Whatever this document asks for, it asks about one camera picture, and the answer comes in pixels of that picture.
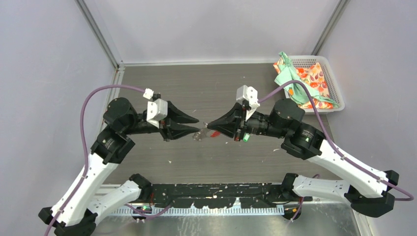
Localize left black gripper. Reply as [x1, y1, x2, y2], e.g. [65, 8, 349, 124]
[123, 101, 200, 141]

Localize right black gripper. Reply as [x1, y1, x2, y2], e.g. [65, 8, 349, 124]
[208, 101, 287, 142]

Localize key with green tag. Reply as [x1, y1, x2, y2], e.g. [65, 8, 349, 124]
[242, 133, 251, 142]

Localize red handled metal keyring holder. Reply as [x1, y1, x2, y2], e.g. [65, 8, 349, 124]
[193, 122, 221, 142]

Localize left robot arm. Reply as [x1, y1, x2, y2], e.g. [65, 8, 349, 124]
[39, 97, 198, 236]

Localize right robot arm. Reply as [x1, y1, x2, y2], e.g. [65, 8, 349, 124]
[208, 98, 399, 218]

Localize green cloth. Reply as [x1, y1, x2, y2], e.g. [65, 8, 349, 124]
[274, 51, 339, 107]

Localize orange patterned cloth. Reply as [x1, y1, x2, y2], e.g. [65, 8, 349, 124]
[273, 57, 333, 110]

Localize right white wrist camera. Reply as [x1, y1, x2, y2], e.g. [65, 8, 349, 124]
[236, 85, 260, 121]

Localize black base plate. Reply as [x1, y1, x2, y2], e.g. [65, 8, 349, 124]
[133, 183, 300, 209]

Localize white slotted cable duct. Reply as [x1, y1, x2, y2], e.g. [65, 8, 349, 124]
[110, 205, 284, 216]

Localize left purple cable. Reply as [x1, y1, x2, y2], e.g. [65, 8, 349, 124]
[44, 85, 173, 236]

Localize aluminium rail frame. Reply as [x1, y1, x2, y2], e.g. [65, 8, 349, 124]
[94, 184, 365, 207]

